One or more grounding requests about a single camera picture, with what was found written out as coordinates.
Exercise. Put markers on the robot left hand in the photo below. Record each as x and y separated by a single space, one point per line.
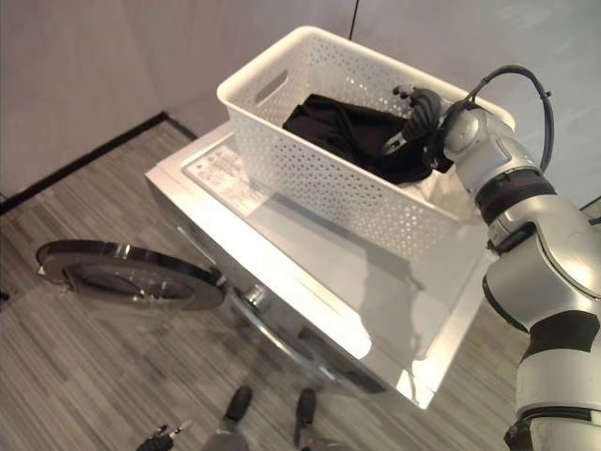
164 437

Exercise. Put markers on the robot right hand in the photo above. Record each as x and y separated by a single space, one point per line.
425 110

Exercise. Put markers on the black garment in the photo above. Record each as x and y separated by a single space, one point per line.
338 127

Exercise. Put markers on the white perforated plastic laundry basket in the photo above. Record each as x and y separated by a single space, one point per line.
328 188

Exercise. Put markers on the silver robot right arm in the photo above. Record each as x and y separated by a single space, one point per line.
549 244

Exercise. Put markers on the round glass washer door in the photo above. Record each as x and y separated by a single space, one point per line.
141 277

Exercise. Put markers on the silver robot left leg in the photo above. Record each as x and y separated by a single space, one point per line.
230 434

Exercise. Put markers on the silver robot leg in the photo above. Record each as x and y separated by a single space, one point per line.
314 444
230 434

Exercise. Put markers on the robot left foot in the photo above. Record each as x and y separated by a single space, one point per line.
238 401

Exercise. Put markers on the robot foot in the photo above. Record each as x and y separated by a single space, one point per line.
238 401
305 413

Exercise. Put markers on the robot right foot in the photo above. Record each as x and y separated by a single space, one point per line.
305 413

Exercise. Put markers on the silver robot right leg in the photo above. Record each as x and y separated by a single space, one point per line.
314 444

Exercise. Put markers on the silver front-load washing machine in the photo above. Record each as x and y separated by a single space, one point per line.
291 263

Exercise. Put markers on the printed label sticker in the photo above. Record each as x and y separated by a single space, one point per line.
225 176

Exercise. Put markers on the black baseboard strip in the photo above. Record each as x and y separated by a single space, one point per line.
94 150

